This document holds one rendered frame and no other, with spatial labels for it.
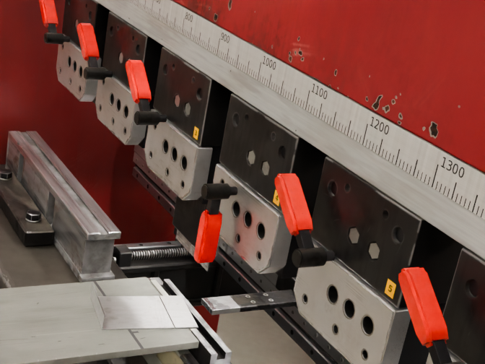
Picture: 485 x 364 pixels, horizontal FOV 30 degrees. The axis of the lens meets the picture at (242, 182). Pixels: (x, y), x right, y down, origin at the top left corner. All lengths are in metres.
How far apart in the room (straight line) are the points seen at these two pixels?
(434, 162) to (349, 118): 0.12
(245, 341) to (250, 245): 2.23
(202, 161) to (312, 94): 0.26
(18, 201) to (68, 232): 0.19
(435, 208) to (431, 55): 0.13
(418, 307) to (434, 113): 0.16
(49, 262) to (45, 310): 0.41
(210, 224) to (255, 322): 2.35
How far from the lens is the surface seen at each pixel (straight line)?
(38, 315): 1.20
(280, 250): 0.97
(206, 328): 1.23
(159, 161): 1.21
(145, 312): 1.23
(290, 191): 0.87
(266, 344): 3.23
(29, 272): 1.58
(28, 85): 1.99
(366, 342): 0.84
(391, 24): 0.81
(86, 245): 1.54
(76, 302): 1.24
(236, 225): 1.03
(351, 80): 0.85
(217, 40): 1.08
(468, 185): 0.73
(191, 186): 1.13
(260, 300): 1.31
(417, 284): 0.73
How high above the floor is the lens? 1.60
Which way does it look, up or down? 20 degrees down
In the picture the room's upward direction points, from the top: 11 degrees clockwise
